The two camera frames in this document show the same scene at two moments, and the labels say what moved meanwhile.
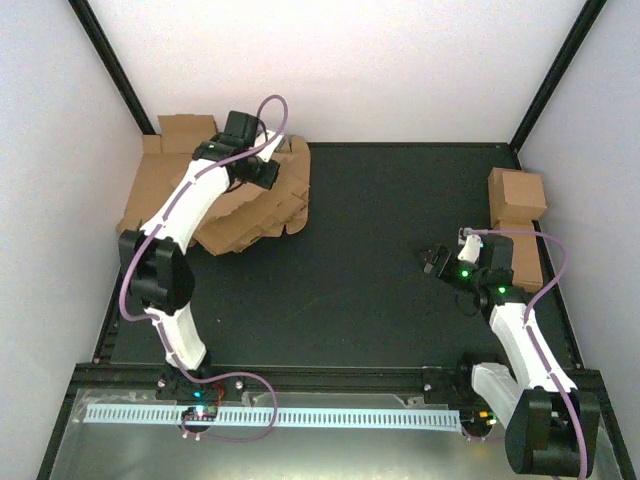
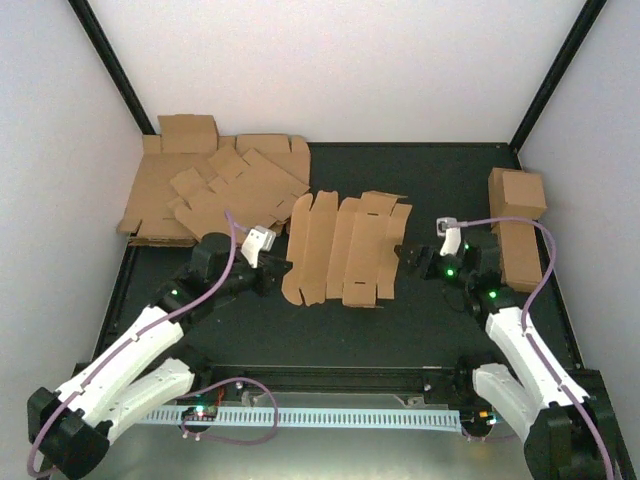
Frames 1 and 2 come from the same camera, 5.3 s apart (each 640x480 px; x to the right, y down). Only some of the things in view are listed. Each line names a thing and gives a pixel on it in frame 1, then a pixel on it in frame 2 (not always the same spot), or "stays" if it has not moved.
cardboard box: [245, 213] -> [344, 249]
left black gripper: [269, 179] -> [268, 274]
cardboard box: [515, 194] stays
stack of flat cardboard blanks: [249, 212] stays
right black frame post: [584, 22] stays
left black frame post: [112, 65] stays
